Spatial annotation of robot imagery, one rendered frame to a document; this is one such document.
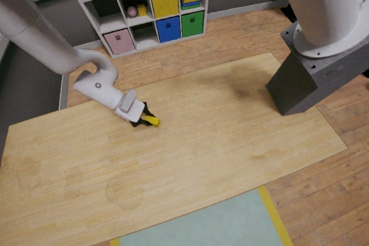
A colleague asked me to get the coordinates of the yellow block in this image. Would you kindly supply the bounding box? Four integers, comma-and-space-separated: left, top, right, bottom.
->
145, 116, 160, 127

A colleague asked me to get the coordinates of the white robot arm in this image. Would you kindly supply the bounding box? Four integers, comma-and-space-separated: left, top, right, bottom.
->
0, 0, 369, 112

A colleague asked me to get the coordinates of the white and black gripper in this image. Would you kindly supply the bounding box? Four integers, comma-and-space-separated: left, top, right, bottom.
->
114, 98, 155, 128

